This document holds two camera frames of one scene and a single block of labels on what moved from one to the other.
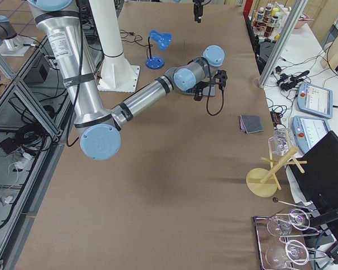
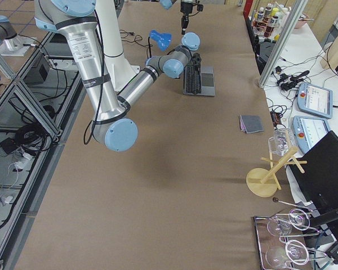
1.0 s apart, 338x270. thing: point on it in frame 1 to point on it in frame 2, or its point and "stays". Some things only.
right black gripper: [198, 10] to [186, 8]
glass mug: [281, 142] stays
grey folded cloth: [250, 124] stays
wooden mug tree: [263, 182] stays
